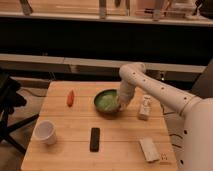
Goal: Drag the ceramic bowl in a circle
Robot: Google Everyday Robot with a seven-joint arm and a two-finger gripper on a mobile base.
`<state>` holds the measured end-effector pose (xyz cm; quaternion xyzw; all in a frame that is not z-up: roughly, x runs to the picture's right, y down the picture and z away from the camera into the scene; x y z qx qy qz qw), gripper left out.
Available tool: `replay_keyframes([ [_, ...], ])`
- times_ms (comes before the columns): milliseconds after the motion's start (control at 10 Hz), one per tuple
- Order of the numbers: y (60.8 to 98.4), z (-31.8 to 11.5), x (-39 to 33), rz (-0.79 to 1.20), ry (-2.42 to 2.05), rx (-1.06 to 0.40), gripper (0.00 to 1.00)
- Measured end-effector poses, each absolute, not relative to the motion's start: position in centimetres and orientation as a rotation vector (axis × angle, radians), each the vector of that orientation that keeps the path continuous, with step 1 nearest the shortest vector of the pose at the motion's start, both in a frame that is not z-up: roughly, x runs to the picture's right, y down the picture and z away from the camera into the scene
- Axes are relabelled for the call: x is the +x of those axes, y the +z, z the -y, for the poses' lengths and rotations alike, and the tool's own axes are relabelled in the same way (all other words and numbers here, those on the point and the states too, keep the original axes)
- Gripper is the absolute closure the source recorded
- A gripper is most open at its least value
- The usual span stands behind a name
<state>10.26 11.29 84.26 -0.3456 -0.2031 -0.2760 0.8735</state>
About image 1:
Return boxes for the white paper cup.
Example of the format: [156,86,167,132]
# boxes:
[34,120,57,145]

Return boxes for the white small bottle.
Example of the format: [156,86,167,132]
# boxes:
[138,95,151,120]

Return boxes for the black rectangular block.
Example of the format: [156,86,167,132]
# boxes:
[90,128,100,152]

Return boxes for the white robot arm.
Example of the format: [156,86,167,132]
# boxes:
[118,62,213,171]

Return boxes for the black office chair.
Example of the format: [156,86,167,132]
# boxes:
[0,69,39,154]

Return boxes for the wooden bench rail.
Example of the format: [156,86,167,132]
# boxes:
[0,53,205,73]

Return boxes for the orange carrot toy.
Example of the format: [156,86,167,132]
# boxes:
[67,90,74,107]

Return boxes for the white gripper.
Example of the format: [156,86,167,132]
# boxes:
[117,89,133,111]

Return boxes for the green ceramic bowl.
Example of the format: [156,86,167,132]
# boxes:
[94,89,120,114]

